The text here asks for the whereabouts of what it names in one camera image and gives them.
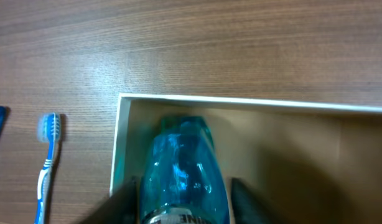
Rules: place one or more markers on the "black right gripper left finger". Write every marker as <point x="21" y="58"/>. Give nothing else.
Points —
<point x="120" y="208"/>

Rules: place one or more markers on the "blue white toothbrush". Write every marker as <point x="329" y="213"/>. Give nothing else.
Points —
<point x="48" y="131"/>

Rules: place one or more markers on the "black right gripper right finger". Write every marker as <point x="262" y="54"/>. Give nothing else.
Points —
<point x="247" y="208"/>

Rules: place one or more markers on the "blue mouthwash bottle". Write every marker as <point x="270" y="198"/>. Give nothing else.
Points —
<point x="182" y="182"/>

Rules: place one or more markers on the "white cardboard box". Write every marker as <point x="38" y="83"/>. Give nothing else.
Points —
<point x="309" y="162"/>

